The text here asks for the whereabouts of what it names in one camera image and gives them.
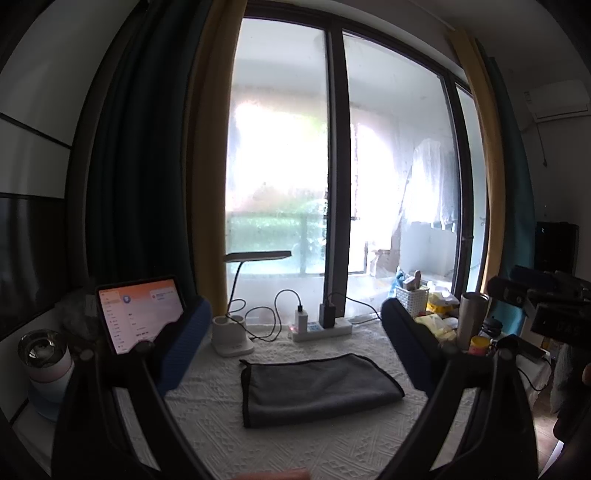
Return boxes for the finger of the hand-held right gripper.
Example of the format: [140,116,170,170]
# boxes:
[487,276,536,309]

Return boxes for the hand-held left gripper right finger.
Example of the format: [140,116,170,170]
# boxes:
[379,298,539,480]

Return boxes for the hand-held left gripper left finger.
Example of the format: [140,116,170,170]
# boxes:
[51,295,213,480]

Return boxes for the grey towel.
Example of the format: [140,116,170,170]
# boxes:
[239,353,406,429]

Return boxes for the yellow packets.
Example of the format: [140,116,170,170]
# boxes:
[414,313,459,345]

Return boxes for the white plastic basket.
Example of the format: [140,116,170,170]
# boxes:
[394,285,430,319]

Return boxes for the white desk lamp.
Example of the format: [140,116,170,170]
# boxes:
[212,250,293,357]

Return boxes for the steel tumbler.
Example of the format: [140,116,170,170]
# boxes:
[456,292,489,354]

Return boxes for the black tablet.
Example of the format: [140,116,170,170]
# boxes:
[95,275,188,356]

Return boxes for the black appliance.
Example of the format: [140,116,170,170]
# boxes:
[536,222,581,278]

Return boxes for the white power strip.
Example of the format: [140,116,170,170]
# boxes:
[288,320,354,343]

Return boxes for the dark teal curtain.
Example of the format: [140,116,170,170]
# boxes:
[84,0,218,303]
[480,55,539,326]

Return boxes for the white plastic cover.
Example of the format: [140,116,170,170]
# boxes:
[401,136,463,232]

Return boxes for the yellow curtain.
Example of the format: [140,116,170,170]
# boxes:
[184,0,249,319]
[445,28,505,289]

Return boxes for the white pink thermos cup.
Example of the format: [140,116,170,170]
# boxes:
[17,329,75,422]

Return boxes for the white textured tablecloth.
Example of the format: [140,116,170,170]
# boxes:
[111,323,477,480]

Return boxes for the white air conditioner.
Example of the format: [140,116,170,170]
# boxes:
[524,79,591,123]

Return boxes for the black charging cable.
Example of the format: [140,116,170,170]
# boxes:
[249,290,305,343]

